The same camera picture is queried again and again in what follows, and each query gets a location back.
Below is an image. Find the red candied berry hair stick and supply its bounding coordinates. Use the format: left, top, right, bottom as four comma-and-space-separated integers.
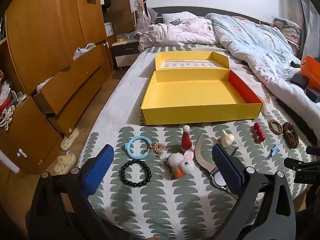
253, 122, 266, 148

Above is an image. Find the hanging plastic bag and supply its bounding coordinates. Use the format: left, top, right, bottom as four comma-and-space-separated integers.
134, 8, 158, 36

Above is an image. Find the red santa hat hair clip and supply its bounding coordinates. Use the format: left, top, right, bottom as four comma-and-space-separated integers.
181, 125, 193, 152

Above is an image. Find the bedside nightstand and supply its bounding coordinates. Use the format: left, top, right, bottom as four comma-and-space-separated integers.
111, 39, 140, 68

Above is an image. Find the white garlic shaped hair clip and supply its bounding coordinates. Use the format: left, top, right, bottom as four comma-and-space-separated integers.
221, 129, 235, 148

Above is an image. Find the cream slipper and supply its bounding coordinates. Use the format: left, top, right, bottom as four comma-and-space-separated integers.
54, 153, 77, 175
60, 128, 80, 151

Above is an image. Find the pink crumpled blanket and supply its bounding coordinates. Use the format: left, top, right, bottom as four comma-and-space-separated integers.
138, 11, 219, 52

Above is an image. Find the patterned pillow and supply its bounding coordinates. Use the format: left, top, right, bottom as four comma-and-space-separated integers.
273, 17, 302, 45

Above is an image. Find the white bunny pompom hair clip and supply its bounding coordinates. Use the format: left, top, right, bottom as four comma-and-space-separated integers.
164, 150, 195, 179

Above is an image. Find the olive spiral hair tie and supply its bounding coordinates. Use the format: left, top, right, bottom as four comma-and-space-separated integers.
267, 119, 284, 136

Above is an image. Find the gold chain brooch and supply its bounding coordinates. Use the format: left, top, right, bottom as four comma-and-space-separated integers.
149, 142, 163, 157

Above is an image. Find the cream slipper near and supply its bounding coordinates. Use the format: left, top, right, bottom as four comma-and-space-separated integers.
54, 153, 77, 175

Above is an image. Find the dark headboard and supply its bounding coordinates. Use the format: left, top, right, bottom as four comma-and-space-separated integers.
153, 6, 272, 26

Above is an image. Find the black bead bracelet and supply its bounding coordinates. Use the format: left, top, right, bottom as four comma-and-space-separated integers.
120, 159, 153, 188

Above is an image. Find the orange plastic bin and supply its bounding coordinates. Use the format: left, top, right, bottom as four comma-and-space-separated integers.
300, 56, 320, 90

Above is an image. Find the grey strap wristwatch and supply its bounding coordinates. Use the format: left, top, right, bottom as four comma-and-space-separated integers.
194, 134, 238, 201

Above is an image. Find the white floral duvet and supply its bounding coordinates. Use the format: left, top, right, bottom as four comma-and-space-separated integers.
205, 13, 319, 137

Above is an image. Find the wooden wardrobe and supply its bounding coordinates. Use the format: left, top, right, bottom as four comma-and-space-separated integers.
0, 0, 137, 176

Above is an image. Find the black box on bed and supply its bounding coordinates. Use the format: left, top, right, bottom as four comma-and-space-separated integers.
290, 73, 309, 89

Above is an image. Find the blue plastic hair clip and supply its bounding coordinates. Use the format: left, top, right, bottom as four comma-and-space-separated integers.
268, 144, 279, 159

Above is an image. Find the yellow cardboard box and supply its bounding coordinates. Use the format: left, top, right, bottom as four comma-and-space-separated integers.
140, 50, 263, 125

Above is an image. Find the green leaf patterned bedsheet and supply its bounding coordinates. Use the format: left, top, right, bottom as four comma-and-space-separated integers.
78, 47, 314, 239

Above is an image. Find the clear pearl hair claw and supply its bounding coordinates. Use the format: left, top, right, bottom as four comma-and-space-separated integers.
257, 94, 271, 116

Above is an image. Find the white plastic bag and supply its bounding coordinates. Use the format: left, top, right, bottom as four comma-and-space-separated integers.
73, 43, 96, 60

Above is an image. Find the cream slipper far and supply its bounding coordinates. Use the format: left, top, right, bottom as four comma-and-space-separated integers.
60, 128, 80, 151

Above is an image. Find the light blue ring bracelet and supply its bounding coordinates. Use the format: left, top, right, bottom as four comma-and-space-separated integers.
124, 135, 153, 160

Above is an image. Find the brown rudraksha bead bracelet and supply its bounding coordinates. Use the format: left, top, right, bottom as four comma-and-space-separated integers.
282, 121, 300, 150

